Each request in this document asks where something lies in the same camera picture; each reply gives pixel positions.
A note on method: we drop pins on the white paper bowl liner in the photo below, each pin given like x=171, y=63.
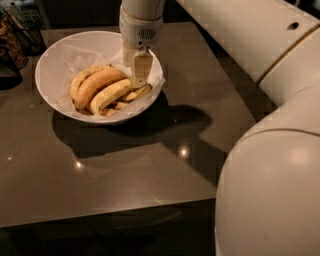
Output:
x=114, y=103

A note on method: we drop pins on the spotted banana bottom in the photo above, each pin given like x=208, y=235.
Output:
x=113, y=108

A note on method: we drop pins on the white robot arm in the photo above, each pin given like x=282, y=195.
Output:
x=268, y=194

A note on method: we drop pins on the brown patterned container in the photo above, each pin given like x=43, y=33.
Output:
x=9, y=40

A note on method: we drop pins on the white bowl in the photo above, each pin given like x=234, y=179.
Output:
x=53, y=86

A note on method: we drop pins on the yellow banana front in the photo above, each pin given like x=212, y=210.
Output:
x=109, y=94

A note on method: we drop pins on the small spotted banana right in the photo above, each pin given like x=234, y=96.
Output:
x=136, y=94

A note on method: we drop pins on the yellow banana back left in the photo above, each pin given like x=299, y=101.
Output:
x=82, y=76

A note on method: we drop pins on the orange-brown banana middle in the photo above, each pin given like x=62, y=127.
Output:
x=94, y=83

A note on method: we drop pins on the yellow banana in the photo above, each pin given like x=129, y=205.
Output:
x=82, y=76
x=109, y=94

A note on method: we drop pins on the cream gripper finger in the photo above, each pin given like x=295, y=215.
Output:
x=141, y=67
x=128, y=53

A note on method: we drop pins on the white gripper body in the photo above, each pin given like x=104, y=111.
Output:
x=138, y=30

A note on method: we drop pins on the dark cabinet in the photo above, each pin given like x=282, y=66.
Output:
x=59, y=14

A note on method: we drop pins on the black wire basket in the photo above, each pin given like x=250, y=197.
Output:
x=28, y=34

